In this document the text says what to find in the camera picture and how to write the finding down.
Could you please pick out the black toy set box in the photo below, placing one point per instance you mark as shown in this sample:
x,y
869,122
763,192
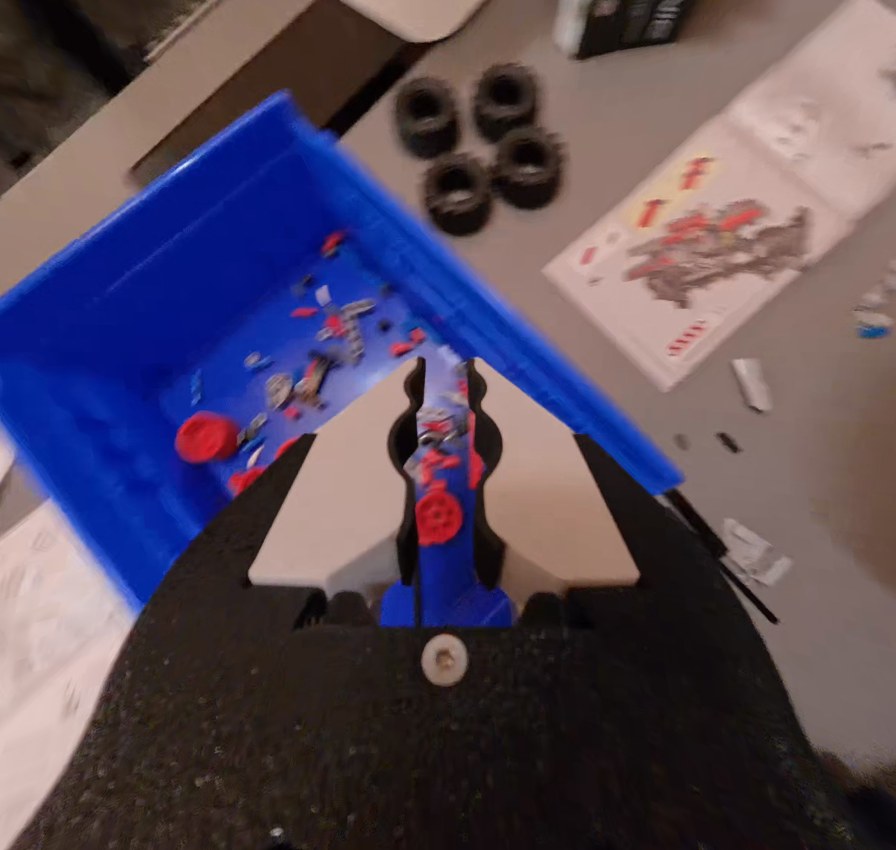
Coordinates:
x,y
630,3

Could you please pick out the pile of small toy pieces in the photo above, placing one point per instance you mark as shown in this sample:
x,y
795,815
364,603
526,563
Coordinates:
x,y
343,325

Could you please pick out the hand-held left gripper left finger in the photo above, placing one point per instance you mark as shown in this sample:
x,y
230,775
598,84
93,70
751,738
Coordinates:
x,y
336,507

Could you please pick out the small white toy piece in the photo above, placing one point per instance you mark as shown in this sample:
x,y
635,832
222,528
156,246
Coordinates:
x,y
752,384

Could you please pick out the black toy axle rod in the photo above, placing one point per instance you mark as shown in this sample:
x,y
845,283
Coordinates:
x,y
714,542

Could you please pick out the red toy wheel hub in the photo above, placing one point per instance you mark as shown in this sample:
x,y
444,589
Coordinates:
x,y
439,512
206,437
245,479

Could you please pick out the black toy tire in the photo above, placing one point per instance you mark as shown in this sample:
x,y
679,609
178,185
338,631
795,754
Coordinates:
x,y
456,193
528,167
505,101
427,116

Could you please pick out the clear plastic bag scrap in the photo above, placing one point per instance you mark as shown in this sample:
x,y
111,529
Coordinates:
x,y
754,554

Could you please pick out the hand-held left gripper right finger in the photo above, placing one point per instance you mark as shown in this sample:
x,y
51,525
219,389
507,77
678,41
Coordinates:
x,y
553,507

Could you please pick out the small black toy piece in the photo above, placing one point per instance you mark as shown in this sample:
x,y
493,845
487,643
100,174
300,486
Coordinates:
x,y
728,442

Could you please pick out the white paper sheet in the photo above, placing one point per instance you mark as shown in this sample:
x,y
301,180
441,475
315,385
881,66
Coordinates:
x,y
42,619

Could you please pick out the blue and white toy pieces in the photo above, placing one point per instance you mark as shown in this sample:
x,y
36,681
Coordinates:
x,y
875,318

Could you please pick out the blue plastic bin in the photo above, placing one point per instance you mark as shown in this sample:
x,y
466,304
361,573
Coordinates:
x,y
210,248

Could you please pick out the open instruction booklet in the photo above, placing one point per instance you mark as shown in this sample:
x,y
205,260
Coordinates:
x,y
770,164

